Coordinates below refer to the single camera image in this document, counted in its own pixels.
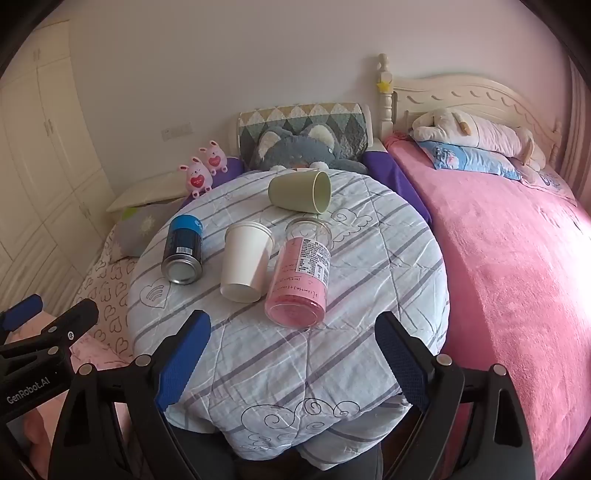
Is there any grey and green pillow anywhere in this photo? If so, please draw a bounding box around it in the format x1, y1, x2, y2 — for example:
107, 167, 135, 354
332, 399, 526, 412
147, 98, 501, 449
113, 200, 185, 257

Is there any cream wardrobe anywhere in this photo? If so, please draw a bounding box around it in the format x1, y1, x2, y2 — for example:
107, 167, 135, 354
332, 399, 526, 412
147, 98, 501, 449
0, 21, 116, 282

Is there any white plush dog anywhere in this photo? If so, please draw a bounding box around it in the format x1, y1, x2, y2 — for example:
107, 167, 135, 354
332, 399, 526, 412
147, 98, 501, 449
411, 110, 546, 168

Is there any cream wooden bed headboard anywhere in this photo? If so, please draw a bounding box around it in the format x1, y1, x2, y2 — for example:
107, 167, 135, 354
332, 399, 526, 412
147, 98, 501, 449
376, 53, 564, 171

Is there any clear pink plastic cup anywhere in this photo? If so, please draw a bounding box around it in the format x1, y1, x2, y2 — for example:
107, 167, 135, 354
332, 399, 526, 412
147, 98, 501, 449
264, 217, 333, 329

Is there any pink blanket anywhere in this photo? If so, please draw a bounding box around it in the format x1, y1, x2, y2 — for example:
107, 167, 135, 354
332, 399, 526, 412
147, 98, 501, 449
383, 131, 591, 480

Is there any heart printed sheet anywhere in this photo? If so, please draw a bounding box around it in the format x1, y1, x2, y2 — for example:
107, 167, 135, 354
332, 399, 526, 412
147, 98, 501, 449
76, 222, 139, 356

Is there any pink curtain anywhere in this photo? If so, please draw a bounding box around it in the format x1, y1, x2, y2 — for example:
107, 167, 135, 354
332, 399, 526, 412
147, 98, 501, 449
561, 60, 591, 204

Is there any pink bunny toy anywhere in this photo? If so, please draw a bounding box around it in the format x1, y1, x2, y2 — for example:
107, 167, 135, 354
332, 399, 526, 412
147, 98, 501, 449
179, 157, 214, 198
199, 141, 228, 176

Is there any white paper cup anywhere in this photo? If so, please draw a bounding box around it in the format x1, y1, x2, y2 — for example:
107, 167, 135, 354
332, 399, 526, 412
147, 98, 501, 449
220, 222, 273, 304

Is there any pink cloth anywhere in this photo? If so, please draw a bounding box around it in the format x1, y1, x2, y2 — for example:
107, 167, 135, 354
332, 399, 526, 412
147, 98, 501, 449
7, 314, 139, 480

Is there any striped light blue quilt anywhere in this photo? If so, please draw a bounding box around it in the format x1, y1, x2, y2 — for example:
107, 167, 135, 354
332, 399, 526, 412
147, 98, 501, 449
126, 169, 451, 472

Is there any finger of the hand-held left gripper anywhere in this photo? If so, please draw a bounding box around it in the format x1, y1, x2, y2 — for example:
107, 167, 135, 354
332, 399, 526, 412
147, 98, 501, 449
0, 294, 44, 343
0, 298, 100, 360

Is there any blue drink can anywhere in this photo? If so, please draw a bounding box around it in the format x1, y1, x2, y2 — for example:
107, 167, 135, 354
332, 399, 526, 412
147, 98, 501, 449
161, 214, 205, 285

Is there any blue printed pillow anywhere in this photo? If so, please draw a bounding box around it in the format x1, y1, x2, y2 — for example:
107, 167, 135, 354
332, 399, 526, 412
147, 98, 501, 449
418, 140, 522, 181

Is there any pale printed pillow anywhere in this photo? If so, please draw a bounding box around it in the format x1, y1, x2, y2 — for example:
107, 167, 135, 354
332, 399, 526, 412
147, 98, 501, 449
522, 165, 578, 204

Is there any grey plush toy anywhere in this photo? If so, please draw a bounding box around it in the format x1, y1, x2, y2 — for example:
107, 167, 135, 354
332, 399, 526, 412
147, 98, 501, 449
247, 127, 370, 175

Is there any green cup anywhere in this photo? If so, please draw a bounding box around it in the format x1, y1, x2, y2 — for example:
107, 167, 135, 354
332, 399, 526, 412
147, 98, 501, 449
268, 169, 332, 217

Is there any diamond patterned pillow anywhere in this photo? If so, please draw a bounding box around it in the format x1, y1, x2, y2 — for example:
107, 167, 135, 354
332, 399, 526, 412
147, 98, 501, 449
237, 102, 372, 160

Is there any cream pillow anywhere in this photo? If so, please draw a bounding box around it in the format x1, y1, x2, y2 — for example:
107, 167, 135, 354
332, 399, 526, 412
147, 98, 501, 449
106, 173, 190, 213

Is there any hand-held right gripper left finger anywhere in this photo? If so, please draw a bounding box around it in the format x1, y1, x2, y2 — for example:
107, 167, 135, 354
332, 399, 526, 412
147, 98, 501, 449
47, 310, 213, 480

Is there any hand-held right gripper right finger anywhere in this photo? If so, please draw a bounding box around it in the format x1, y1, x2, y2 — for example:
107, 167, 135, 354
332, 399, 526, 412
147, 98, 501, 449
374, 311, 539, 480

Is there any purple bed sheet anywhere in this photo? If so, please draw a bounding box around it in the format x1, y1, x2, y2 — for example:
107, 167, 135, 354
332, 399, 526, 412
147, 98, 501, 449
180, 150, 432, 227

